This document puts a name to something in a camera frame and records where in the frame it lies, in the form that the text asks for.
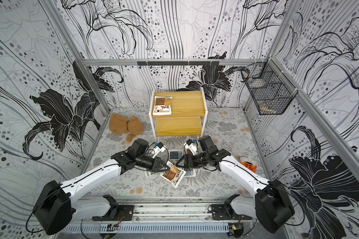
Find orange cat toy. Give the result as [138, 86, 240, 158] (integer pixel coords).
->
[239, 158, 257, 173]

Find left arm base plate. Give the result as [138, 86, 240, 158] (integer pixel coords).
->
[92, 205, 135, 222]

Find black wire basket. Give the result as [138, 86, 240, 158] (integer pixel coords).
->
[240, 61, 295, 115]

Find brown coffee bag front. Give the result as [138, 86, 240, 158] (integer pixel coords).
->
[161, 161, 186, 188]

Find black bar on rail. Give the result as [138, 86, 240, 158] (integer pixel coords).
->
[137, 61, 220, 66]

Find blue coffee bag top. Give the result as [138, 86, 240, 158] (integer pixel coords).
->
[169, 149, 183, 164]

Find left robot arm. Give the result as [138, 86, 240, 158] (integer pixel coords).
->
[32, 138, 170, 236]

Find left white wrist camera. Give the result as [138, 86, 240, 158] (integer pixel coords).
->
[152, 142, 166, 158]

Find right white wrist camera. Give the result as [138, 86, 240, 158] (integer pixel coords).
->
[184, 139, 199, 155]

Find brown teddy bear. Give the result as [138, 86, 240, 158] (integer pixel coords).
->
[109, 113, 144, 142]

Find wooden two-tier shelf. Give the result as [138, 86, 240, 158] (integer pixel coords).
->
[149, 90, 208, 141]

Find blue coffee bag middle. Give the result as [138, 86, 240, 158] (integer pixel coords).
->
[184, 168, 196, 177]

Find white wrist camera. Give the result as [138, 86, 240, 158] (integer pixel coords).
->
[184, 139, 199, 155]
[152, 142, 166, 158]

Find brown coffee bag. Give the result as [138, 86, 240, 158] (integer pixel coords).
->
[161, 161, 186, 188]
[152, 96, 172, 116]

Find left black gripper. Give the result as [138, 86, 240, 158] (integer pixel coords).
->
[135, 153, 171, 172]

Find blue coffee bag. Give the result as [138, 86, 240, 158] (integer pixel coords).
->
[184, 168, 196, 177]
[169, 149, 183, 164]
[145, 171, 160, 179]

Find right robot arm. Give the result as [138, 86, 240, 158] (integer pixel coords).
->
[176, 135, 295, 234]

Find blue coffee bag left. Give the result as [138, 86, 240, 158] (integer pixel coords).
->
[145, 171, 160, 179]

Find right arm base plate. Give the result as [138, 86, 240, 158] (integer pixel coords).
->
[208, 204, 252, 222]

